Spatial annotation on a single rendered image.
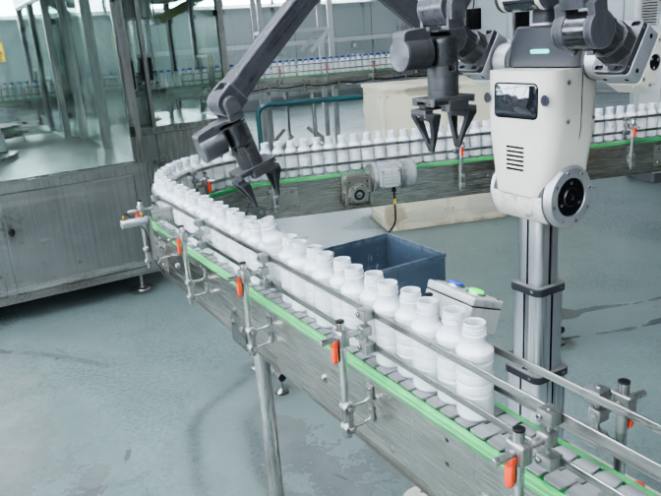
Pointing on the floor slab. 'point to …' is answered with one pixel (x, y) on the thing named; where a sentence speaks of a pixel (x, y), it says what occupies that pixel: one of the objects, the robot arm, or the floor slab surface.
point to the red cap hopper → (302, 51)
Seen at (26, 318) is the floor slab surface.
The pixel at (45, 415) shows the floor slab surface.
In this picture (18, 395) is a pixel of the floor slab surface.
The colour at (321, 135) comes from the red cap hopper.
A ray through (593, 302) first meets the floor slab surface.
